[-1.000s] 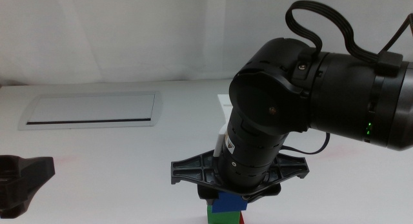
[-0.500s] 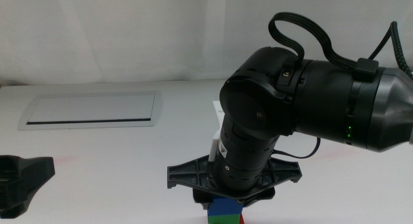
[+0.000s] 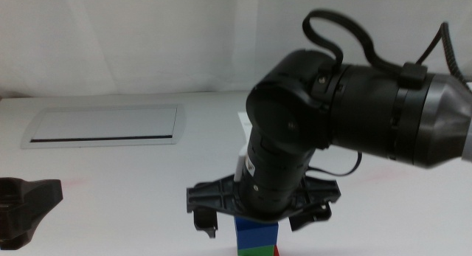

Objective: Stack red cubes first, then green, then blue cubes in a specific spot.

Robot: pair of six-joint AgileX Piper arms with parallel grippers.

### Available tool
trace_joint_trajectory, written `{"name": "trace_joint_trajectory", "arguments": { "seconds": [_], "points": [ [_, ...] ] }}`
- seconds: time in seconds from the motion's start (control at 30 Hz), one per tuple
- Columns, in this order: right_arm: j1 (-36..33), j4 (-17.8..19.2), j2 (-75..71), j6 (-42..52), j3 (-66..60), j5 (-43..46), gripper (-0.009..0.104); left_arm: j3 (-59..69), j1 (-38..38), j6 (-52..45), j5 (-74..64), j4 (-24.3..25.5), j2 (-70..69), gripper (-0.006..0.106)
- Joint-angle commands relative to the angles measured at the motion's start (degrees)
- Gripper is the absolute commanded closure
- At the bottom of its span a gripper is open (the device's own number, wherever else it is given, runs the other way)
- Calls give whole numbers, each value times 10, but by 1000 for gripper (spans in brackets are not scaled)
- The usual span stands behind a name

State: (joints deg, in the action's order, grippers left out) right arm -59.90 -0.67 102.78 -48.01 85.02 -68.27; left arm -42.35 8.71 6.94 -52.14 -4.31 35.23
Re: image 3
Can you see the red cube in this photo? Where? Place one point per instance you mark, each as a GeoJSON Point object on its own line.
{"type": "Point", "coordinates": [276, 251]}

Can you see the blue cube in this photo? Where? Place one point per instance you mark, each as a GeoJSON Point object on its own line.
{"type": "Point", "coordinates": [256, 234]}

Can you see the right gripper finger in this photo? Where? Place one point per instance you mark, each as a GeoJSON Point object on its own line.
{"type": "Point", "coordinates": [309, 216]}
{"type": "Point", "coordinates": [205, 221]}

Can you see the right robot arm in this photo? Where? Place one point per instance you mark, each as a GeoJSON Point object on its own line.
{"type": "Point", "coordinates": [368, 112]}

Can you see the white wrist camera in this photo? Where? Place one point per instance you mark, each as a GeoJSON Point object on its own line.
{"type": "Point", "coordinates": [241, 164]}

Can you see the white curtain backdrop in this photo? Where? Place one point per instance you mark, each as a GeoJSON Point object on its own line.
{"type": "Point", "coordinates": [147, 38]}

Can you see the green cube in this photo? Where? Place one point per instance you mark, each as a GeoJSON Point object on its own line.
{"type": "Point", "coordinates": [256, 251]}

